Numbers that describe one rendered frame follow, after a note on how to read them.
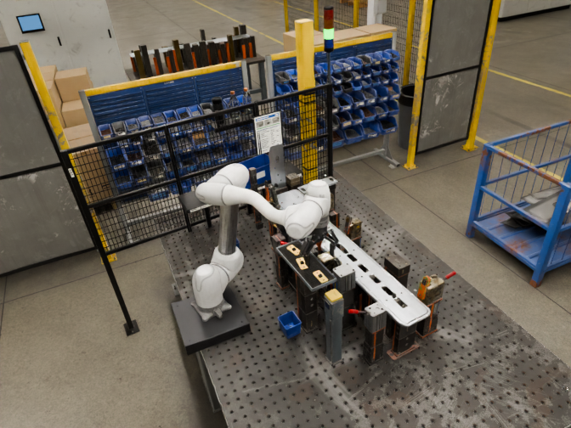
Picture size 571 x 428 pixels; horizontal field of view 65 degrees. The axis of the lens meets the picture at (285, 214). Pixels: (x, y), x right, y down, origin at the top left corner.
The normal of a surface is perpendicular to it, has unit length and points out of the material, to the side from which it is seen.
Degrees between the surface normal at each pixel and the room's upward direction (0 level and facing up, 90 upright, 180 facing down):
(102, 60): 90
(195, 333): 2
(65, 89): 90
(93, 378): 0
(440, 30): 91
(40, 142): 91
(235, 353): 0
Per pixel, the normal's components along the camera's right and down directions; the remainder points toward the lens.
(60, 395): -0.07, -0.82
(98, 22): 0.41, 0.49
